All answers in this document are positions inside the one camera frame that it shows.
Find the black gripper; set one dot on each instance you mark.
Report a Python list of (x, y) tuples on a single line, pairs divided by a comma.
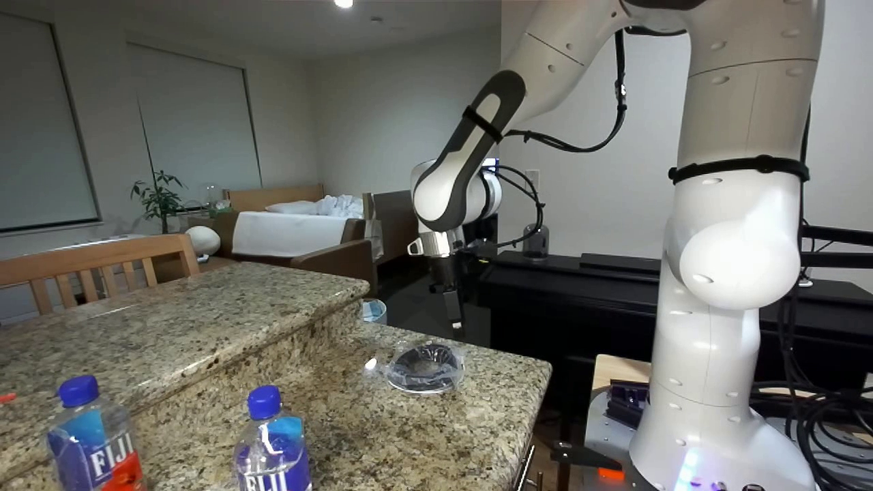
[(451, 282)]

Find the clear blue-cap water bottle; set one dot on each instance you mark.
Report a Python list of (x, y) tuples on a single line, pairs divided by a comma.
[(375, 311)]

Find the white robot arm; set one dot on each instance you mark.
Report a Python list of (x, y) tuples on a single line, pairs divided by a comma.
[(732, 236)]

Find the Fiji bottle with red label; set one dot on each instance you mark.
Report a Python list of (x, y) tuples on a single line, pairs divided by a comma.
[(90, 443)]

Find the black desk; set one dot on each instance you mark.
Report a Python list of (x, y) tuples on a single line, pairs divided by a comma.
[(567, 308)]

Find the bed with white sheets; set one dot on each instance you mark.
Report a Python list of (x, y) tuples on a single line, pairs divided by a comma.
[(292, 224)]

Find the window blind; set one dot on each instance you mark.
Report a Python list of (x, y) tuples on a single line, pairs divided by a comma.
[(198, 123)]

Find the potted green plant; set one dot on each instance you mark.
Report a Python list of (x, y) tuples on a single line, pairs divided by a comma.
[(159, 196)]

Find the wooden chair right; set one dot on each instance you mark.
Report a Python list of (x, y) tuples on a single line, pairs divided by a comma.
[(84, 273)]

